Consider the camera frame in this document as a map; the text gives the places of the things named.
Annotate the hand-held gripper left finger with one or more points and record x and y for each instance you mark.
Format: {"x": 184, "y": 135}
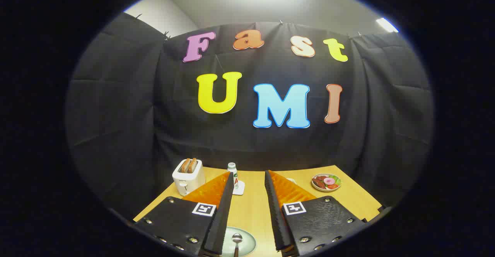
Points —
{"x": 228, "y": 203}

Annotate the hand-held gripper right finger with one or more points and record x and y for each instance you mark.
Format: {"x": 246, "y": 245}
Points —
{"x": 272, "y": 203}

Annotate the white square coaster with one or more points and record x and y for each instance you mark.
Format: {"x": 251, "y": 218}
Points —
{"x": 240, "y": 189}

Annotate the white plastic drink bottle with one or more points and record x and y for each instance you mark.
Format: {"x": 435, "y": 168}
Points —
{"x": 232, "y": 168}

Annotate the pale green plate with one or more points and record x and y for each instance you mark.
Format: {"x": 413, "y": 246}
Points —
{"x": 247, "y": 239}

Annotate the white toaster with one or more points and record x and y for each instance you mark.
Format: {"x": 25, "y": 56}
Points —
{"x": 189, "y": 181}

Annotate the brown toast slice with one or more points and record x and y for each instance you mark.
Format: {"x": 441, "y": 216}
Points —
{"x": 185, "y": 165}
{"x": 192, "y": 165}

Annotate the plate of sliced food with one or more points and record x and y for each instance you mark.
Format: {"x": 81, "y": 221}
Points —
{"x": 326, "y": 182}

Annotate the ceiling light panel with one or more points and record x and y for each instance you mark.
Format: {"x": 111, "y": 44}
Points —
{"x": 386, "y": 25}

